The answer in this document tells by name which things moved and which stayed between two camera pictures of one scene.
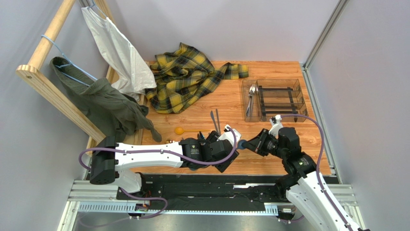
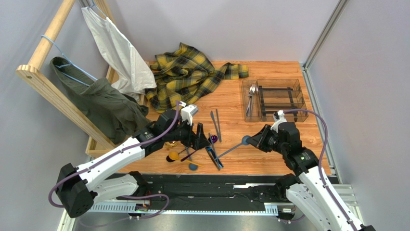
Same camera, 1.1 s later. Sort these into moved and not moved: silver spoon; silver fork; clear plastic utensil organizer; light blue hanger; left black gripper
Moved: left black gripper; silver spoon
Not moved: silver fork; clear plastic utensil organizer; light blue hanger
